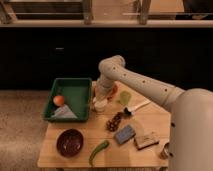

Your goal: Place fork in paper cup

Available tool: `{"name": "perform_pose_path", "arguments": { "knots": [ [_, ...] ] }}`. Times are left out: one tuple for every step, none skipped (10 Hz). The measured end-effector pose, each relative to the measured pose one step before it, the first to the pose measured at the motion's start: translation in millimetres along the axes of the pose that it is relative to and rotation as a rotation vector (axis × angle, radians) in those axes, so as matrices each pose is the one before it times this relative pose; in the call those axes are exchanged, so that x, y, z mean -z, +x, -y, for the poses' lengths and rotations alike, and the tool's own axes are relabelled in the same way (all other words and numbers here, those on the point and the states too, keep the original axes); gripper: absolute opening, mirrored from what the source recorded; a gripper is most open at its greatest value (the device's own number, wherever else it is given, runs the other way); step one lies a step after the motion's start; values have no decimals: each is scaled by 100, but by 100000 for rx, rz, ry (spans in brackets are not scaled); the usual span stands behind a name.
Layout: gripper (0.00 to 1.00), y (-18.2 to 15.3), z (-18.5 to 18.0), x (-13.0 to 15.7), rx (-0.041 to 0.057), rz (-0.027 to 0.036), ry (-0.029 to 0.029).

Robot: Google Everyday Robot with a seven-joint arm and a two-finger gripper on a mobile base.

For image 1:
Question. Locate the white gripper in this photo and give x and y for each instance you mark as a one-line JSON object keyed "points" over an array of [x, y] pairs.
{"points": [[102, 92]]}

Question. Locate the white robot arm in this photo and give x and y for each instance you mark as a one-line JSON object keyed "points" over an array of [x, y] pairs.
{"points": [[191, 125]]}

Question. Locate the white paper cup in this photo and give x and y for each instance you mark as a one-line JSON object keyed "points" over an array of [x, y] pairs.
{"points": [[100, 105]]}

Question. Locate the orange carrot toy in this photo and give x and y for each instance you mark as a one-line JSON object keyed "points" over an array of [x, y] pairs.
{"points": [[113, 92]]}

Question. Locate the light green toy leaf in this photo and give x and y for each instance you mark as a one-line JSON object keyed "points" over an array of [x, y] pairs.
{"points": [[124, 98]]}

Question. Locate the green plastic tray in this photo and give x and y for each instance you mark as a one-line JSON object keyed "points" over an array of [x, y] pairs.
{"points": [[77, 93]]}

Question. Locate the dark grape bunch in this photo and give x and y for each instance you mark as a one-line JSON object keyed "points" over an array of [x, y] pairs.
{"points": [[113, 124]]}

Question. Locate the grey folded cloth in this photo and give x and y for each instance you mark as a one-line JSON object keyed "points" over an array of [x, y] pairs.
{"points": [[64, 112]]}

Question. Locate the orange peach fruit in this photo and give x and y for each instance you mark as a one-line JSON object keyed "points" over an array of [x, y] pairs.
{"points": [[58, 100]]}

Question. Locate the blue sponge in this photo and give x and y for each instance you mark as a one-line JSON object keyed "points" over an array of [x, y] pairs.
{"points": [[124, 134]]}

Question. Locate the green chili pepper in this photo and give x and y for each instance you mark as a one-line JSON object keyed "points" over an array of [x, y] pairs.
{"points": [[97, 149]]}

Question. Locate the dark red bowl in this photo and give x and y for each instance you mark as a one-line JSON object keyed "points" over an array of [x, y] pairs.
{"points": [[69, 143]]}

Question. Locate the brown wooden brush block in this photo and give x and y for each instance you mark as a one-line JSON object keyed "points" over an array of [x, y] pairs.
{"points": [[142, 142]]}

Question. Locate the black cabinet front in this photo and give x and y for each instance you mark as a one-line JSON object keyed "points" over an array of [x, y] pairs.
{"points": [[31, 58]]}

